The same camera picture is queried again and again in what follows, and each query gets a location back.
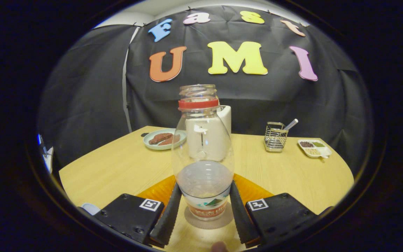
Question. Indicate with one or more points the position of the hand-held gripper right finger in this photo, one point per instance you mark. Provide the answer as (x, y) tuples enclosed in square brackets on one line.
[(240, 220)]

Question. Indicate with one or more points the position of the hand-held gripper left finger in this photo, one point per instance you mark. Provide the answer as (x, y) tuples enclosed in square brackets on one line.
[(168, 224)]

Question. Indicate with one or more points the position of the round brown coaster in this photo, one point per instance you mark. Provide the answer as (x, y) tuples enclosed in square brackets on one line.
[(194, 223)]

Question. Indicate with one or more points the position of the white cup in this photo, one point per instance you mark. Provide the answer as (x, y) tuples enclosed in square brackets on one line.
[(91, 209)]

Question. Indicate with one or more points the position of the clear plastic juice bottle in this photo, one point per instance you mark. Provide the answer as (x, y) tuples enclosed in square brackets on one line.
[(203, 140)]

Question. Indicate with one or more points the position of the wooden table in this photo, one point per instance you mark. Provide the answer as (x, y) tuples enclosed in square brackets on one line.
[(285, 175)]

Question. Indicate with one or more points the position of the brown meat slice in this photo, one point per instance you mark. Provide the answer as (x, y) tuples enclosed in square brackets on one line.
[(159, 138), (168, 142)]

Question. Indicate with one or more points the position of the pale green plate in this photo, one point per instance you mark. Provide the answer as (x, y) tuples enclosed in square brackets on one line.
[(148, 144)]

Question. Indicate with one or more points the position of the white toaster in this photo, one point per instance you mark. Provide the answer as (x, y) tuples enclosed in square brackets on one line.
[(226, 119)]

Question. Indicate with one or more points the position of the white divided dish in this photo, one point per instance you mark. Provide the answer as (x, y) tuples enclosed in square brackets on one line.
[(322, 151)]

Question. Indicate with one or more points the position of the metal utensil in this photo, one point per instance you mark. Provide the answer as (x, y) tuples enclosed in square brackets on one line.
[(291, 123)]

